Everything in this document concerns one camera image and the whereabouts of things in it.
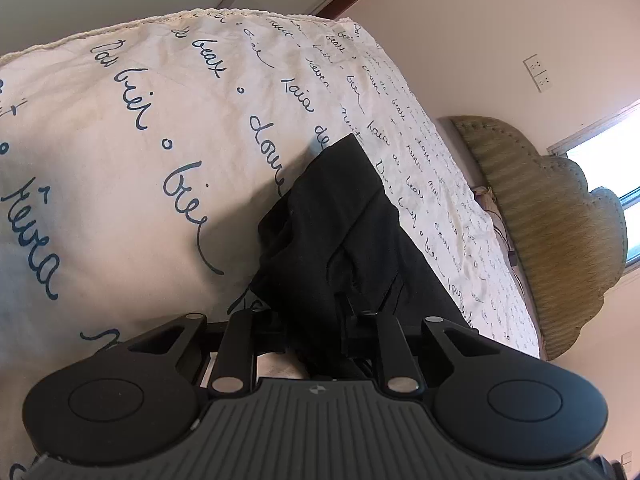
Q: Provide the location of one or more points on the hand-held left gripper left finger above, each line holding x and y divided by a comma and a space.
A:
240, 342

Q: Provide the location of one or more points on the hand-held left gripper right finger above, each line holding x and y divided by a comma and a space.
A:
395, 345

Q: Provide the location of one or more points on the black pants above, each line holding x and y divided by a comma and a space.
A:
345, 240

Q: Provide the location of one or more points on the olive woven headboard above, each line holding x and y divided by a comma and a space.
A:
555, 230

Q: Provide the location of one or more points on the white script-printed bedspread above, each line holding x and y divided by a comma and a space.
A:
150, 160

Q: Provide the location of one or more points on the window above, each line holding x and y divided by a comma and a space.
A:
607, 170

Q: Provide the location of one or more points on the white wall socket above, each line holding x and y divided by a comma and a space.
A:
534, 64
543, 82

